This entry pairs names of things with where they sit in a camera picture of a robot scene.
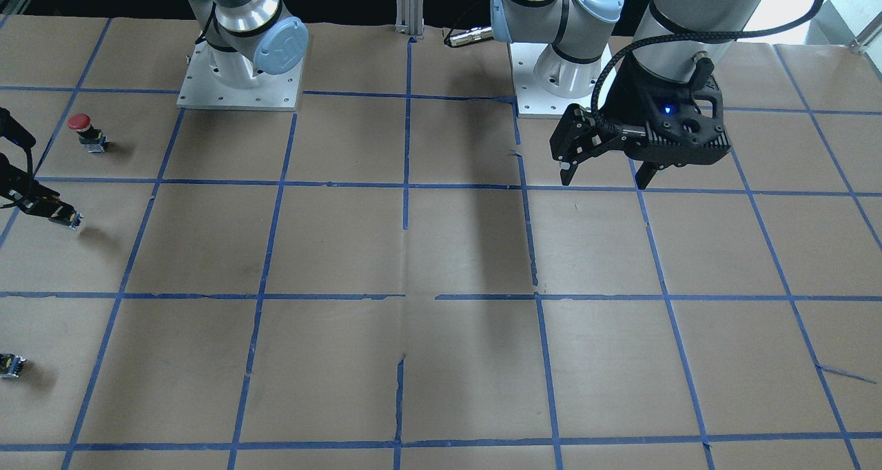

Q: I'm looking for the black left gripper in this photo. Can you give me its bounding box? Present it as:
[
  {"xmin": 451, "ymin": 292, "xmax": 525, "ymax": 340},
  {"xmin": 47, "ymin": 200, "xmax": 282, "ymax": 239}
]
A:
[{"xmin": 549, "ymin": 57, "xmax": 690, "ymax": 191}]

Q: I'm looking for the aluminium frame post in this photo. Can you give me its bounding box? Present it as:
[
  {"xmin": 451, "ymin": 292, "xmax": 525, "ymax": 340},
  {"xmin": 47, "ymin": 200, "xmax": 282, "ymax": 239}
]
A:
[{"xmin": 395, "ymin": 0, "xmax": 424, "ymax": 39}]

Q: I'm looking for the red push button switch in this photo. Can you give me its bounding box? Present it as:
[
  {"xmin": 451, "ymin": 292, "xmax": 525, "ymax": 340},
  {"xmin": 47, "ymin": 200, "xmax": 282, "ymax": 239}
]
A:
[{"xmin": 67, "ymin": 113, "xmax": 107, "ymax": 153}]

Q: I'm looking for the yellow push button switch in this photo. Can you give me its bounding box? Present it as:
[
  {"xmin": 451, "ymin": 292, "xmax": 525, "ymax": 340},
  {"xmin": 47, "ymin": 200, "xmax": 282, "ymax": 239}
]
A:
[{"xmin": 45, "ymin": 203, "xmax": 83, "ymax": 231}]

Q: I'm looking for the green push button switch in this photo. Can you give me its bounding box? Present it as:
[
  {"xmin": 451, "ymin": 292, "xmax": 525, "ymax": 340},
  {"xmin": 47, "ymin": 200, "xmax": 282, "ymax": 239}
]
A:
[{"xmin": 0, "ymin": 353, "xmax": 26, "ymax": 379}]

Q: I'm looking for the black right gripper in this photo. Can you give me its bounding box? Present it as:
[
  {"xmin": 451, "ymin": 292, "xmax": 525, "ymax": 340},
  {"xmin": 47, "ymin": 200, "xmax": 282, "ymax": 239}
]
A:
[{"xmin": 1, "ymin": 155, "xmax": 59, "ymax": 216}]

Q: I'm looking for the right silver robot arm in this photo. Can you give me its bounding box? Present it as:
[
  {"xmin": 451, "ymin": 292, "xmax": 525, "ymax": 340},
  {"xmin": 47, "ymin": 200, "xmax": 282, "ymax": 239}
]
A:
[{"xmin": 177, "ymin": 0, "xmax": 667, "ymax": 112}]

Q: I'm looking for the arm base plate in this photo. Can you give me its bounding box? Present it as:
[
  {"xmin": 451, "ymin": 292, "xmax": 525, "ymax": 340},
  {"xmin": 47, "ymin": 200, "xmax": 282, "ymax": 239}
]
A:
[
  {"xmin": 176, "ymin": 41, "xmax": 307, "ymax": 112},
  {"xmin": 509, "ymin": 43, "xmax": 612, "ymax": 119}
]

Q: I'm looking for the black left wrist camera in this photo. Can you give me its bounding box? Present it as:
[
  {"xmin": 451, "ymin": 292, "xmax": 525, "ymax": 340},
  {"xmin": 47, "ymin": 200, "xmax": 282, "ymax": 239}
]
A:
[{"xmin": 620, "ymin": 51, "xmax": 732, "ymax": 167}]

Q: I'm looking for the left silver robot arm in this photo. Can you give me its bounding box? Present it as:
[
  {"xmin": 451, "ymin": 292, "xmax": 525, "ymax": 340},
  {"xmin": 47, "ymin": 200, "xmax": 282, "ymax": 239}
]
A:
[{"xmin": 489, "ymin": 0, "xmax": 825, "ymax": 190}]

